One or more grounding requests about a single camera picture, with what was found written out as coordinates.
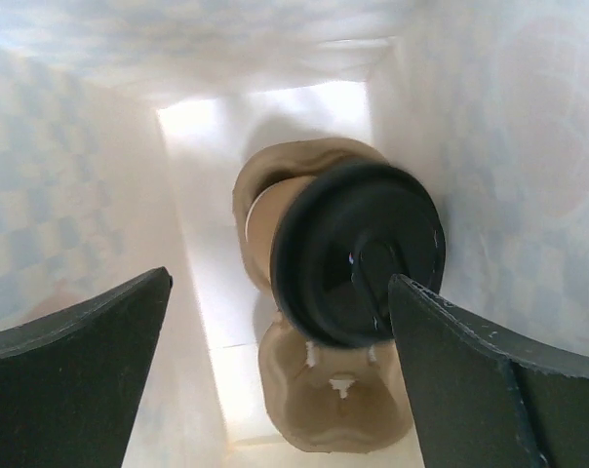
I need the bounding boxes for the paper takeout bag blue handles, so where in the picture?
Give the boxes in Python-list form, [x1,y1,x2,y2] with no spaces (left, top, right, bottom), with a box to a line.
[0,1,589,467]

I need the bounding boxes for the cardboard cup carrier tray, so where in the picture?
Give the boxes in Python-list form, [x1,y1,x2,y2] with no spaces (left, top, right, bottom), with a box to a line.
[232,137,413,454]

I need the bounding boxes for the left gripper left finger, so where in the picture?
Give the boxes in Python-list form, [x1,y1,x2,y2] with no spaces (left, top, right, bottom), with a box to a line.
[0,267,172,467]

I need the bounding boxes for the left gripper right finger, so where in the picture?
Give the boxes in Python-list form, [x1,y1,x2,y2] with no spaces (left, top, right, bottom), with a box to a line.
[389,276,589,467]

